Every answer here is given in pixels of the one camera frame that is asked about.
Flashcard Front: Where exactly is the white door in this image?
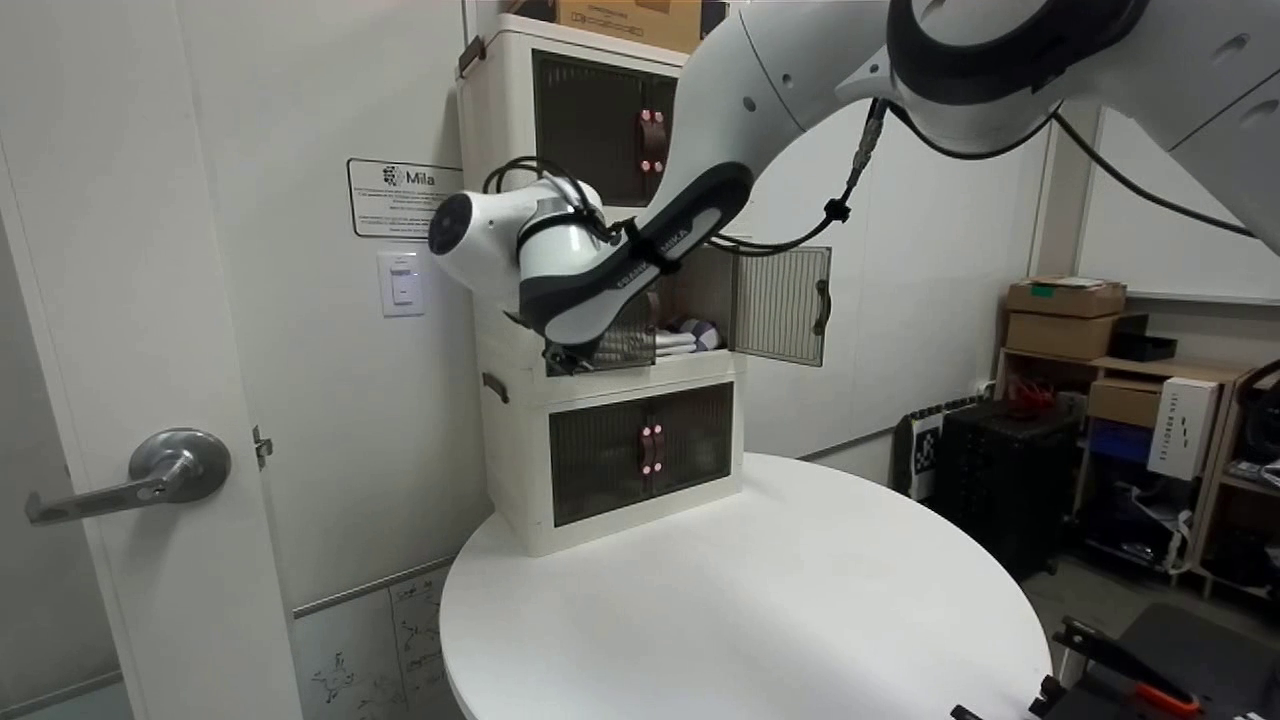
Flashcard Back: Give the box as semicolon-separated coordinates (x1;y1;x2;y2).
0;0;300;720

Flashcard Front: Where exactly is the cardboard box on cabinet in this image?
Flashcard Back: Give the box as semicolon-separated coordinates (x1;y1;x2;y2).
499;0;729;51

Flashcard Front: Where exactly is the white light switch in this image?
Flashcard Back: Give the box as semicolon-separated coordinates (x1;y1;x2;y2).
380;254;424;319

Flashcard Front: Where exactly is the black crate stack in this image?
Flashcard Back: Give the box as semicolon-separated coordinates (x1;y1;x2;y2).
926;405;1077;580

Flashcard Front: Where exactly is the white wall sign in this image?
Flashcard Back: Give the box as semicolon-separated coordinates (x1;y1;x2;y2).
343;156;460;240

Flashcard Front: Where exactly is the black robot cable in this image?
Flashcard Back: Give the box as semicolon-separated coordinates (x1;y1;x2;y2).
704;97;1280;262

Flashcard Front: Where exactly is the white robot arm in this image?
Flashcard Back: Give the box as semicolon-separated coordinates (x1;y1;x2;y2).
428;0;1280;350

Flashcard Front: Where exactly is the blue white checkered towel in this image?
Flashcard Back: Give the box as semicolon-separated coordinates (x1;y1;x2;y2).
654;319;725;358

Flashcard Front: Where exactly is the wooden storage shelf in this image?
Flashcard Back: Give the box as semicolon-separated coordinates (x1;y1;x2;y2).
994;351;1280;601

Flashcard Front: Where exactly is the silver door lever handle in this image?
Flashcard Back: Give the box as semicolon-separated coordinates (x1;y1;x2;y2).
25;427;233;526

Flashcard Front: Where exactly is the white product box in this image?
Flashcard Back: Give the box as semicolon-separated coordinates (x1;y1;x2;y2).
1149;377;1221;479

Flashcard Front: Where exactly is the cardboard box on shelf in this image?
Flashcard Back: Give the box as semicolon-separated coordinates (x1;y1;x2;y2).
1005;279;1128;362

